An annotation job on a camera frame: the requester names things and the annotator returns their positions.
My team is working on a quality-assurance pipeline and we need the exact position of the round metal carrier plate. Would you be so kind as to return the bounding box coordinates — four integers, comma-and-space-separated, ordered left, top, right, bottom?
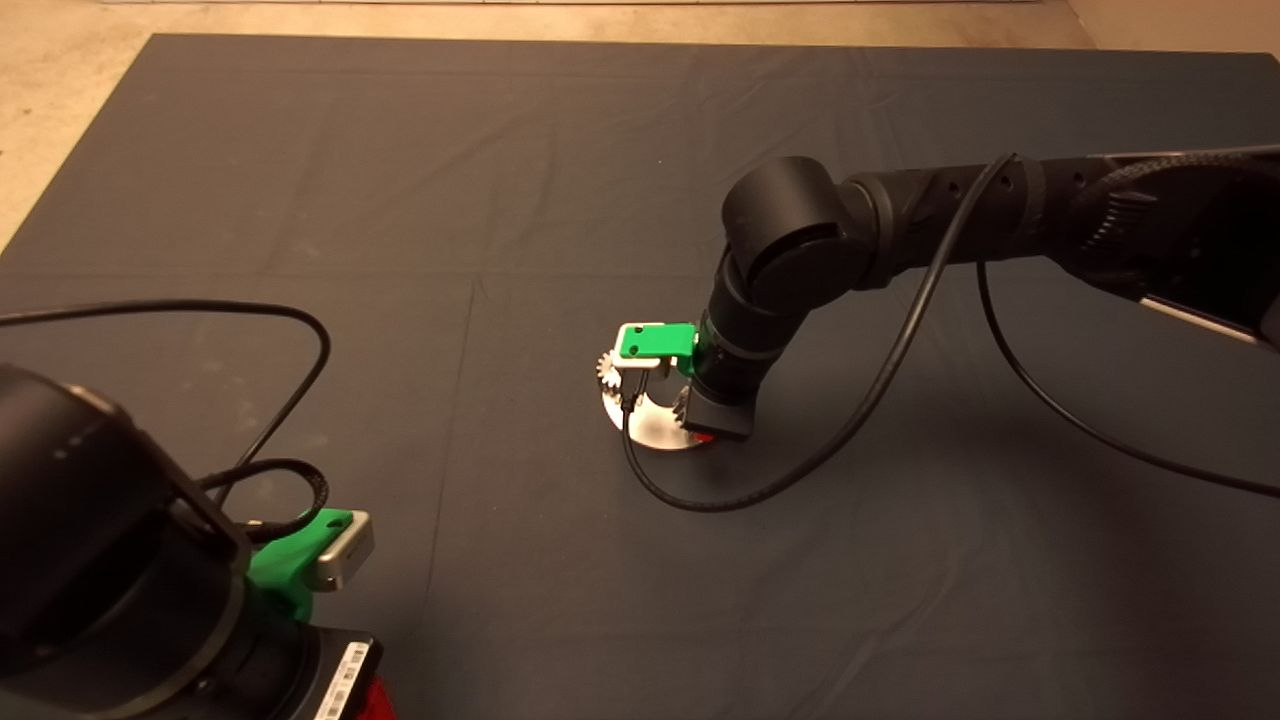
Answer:
601, 340, 721, 453

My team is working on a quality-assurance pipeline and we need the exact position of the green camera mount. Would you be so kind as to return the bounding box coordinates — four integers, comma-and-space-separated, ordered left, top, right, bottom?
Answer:
247, 509, 354, 623
616, 323, 699, 378

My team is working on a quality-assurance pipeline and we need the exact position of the dark grey table cloth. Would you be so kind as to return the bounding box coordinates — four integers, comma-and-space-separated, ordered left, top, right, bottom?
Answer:
0, 33, 1280, 720

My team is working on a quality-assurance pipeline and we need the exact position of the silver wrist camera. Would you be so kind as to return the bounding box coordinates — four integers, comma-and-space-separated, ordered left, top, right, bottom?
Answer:
611, 322, 673, 401
314, 511, 376, 592

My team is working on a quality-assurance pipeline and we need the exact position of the braided black left arm cable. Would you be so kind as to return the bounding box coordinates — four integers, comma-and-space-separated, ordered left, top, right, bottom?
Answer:
195, 458, 331, 545

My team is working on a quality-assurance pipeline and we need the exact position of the braided black right arm cable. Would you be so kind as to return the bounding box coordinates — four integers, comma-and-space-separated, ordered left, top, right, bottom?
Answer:
1085, 155, 1280, 266

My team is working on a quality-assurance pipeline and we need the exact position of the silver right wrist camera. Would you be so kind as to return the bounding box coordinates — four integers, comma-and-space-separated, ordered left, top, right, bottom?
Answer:
611, 322, 673, 401

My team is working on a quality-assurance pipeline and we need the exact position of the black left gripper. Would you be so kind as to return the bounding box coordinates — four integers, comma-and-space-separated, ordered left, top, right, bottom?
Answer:
305, 626, 399, 720

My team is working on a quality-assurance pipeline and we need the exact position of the green left camera mount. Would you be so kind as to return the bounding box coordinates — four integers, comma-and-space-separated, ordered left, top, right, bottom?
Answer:
247, 509, 354, 623

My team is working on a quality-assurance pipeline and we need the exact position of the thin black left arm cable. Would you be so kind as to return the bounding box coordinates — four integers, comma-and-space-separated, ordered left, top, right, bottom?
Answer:
0, 299, 333, 503

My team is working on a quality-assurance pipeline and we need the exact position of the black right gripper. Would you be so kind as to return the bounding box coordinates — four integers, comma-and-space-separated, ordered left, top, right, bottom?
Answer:
681, 383, 757, 445

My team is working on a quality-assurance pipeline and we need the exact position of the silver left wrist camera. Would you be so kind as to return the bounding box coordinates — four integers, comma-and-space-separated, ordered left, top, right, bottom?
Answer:
314, 511, 376, 592

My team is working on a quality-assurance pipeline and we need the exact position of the braided black arm cable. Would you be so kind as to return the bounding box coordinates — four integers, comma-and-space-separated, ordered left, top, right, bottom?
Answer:
195, 458, 331, 545
1085, 155, 1280, 266

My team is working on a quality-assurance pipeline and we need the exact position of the green right camera mount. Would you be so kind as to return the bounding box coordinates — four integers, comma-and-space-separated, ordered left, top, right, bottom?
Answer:
616, 323, 699, 378

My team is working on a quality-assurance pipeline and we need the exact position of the black hanging right arm cable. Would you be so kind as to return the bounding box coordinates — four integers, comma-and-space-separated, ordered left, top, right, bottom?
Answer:
976, 260, 1280, 499

